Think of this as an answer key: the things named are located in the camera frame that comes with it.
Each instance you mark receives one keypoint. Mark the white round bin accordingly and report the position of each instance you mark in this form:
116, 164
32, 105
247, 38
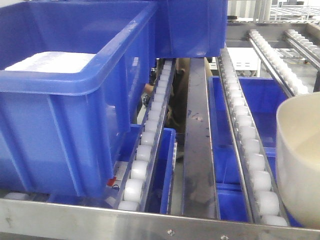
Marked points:
298, 157

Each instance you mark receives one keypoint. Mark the white roller track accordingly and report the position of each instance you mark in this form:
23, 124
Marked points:
137, 181
262, 198

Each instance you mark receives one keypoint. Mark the white stack inside crate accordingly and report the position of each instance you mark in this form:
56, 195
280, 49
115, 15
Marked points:
53, 62

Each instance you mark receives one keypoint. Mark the person in brown clothing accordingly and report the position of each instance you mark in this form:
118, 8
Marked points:
177, 106

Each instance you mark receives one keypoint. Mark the middle white roller track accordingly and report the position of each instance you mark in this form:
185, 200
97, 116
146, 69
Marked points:
262, 198

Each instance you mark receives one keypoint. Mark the dark metal divider rail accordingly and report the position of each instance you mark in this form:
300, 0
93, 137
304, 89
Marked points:
199, 197

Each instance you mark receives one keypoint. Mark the upper rear blue crate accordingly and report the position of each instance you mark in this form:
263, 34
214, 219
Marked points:
190, 28

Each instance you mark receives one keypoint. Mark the stainless steel shelf frame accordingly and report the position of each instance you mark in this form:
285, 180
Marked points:
40, 220

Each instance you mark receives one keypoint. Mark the blue crate with white contents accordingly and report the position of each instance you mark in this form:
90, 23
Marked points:
60, 132

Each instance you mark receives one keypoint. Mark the far right roller track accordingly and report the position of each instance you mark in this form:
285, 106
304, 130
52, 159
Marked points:
276, 67

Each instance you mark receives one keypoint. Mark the left white roller track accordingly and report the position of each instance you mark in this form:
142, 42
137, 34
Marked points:
137, 181

